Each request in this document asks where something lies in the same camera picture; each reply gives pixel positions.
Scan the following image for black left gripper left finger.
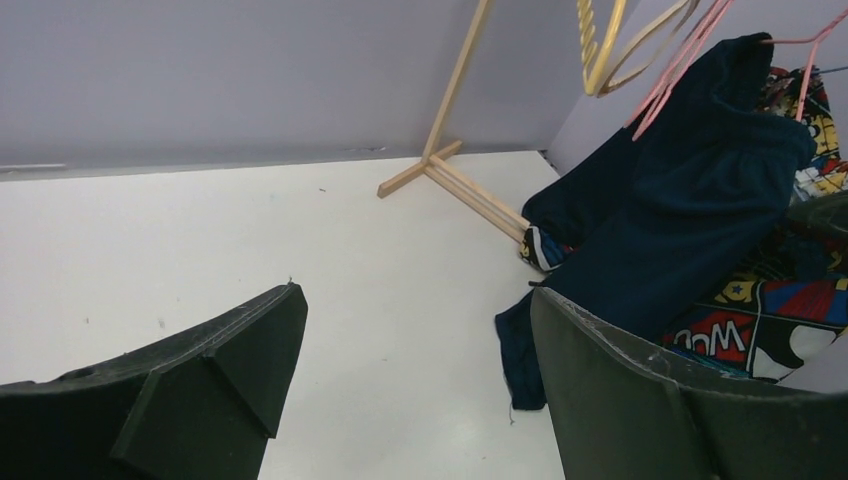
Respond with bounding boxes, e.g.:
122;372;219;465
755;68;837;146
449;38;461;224
1;283;308;479

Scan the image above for beige wooden hanger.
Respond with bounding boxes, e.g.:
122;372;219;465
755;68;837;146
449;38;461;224
593;0;700;98

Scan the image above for colourful comic print shorts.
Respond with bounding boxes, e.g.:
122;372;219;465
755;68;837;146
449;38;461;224
518;66;848;384

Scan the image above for pink wire hanger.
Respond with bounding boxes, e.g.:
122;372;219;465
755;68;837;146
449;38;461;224
623;1;732;140
764;9;848;122
632;0;733;141

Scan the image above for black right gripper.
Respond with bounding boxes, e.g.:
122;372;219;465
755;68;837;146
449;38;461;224
787;192;847;240

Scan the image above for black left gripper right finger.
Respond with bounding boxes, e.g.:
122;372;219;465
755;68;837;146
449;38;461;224
531;288;847;479

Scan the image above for blue wire hanger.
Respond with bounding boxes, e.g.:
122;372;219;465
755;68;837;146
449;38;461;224
814;65;848;75

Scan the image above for navy blue shorts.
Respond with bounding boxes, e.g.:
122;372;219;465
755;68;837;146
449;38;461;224
494;33;817;412

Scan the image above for yellow plastic hanger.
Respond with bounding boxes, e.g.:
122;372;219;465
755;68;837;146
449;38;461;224
576;0;627;96

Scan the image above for wooden clothes rack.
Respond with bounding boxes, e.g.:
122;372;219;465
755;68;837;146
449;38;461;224
376;0;531;245

